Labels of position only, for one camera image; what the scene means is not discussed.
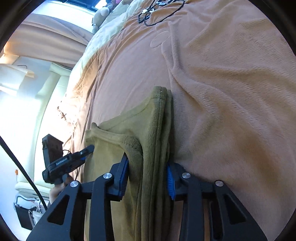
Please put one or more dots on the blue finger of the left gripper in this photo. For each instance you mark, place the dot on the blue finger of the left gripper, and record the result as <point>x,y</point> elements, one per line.
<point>81,155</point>

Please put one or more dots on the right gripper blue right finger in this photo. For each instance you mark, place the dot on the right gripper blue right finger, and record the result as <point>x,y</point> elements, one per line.
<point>175,184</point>

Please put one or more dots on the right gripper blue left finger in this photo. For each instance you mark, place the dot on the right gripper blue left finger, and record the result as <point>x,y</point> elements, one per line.
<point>120,173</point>

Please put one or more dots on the mustard brown printed t-shirt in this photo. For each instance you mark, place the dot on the mustard brown printed t-shirt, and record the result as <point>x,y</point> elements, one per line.
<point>142,134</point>

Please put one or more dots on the person's left hand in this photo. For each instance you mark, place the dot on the person's left hand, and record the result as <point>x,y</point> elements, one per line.
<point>57,189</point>

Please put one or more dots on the cream padded headboard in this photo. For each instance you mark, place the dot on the cream padded headboard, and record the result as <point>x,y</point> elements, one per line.
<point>38,100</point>

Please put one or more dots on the white hanging shirt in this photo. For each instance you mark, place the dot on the white hanging shirt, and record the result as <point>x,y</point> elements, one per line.
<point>12,76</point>

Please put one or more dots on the left pink curtain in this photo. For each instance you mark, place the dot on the left pink curtain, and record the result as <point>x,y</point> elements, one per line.
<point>47,38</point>

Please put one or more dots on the orange bed blanket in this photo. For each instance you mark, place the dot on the orange bed blanket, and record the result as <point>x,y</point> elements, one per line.
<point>231,74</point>

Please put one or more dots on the cream quilt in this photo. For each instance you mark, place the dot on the cream quilt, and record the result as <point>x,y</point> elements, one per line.
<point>108,28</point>

